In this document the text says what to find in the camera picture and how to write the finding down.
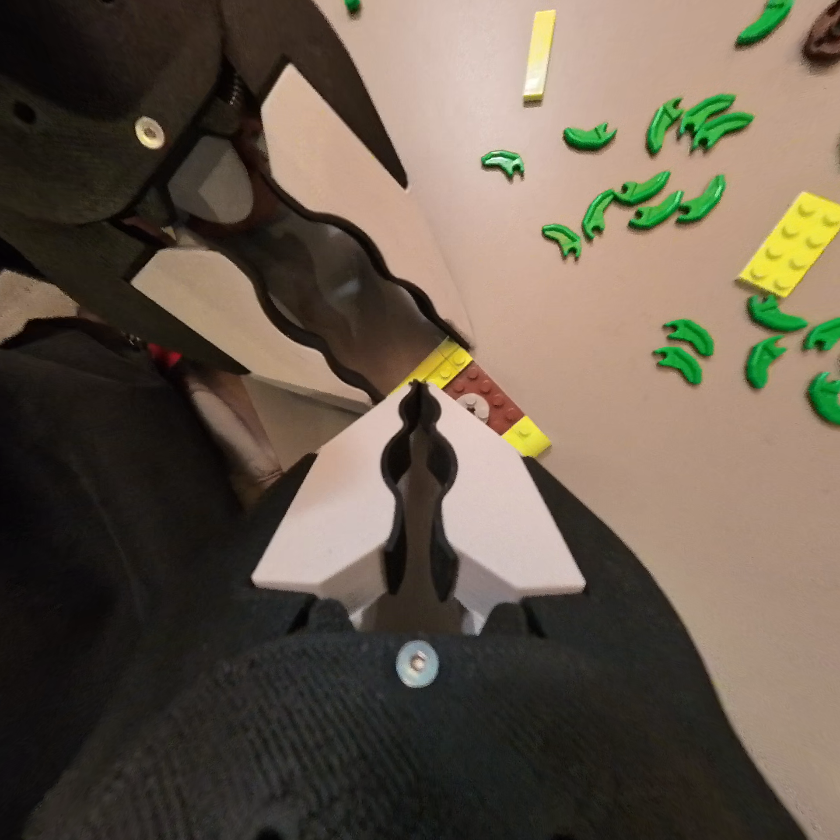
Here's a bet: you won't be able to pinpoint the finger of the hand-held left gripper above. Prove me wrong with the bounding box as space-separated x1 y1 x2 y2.
166 61 475 350
130 246 388 416

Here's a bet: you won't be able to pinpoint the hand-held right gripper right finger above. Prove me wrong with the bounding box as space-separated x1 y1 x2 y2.
423 384 588 636

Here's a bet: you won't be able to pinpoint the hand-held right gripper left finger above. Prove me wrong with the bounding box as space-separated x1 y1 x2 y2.
250 381 422 630

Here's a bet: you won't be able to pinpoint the brown studded plate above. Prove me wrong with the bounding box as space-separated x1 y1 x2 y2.
443 364 527 438

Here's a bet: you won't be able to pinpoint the long lime curved brick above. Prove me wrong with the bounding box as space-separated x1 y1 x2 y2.
390 354 460 399

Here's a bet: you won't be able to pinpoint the lime two-by-four studded plate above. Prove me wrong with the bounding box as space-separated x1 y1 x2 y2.
736 192 840 299

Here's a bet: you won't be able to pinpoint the beige seat cushion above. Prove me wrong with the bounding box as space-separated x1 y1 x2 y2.
185 366 284 509

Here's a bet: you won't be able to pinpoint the scattered green leaf pieces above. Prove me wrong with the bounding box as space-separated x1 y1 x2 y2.
344 0 840 424

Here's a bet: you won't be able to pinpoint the narrow lime smooth tile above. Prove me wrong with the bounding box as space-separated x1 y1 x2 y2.
522 9 557 104

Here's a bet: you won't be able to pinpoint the person's dark clothing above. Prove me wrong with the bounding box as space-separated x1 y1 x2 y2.
0 315 309 840

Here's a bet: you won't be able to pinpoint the brown round holed plate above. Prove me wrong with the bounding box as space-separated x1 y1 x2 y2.
802 5 840 64

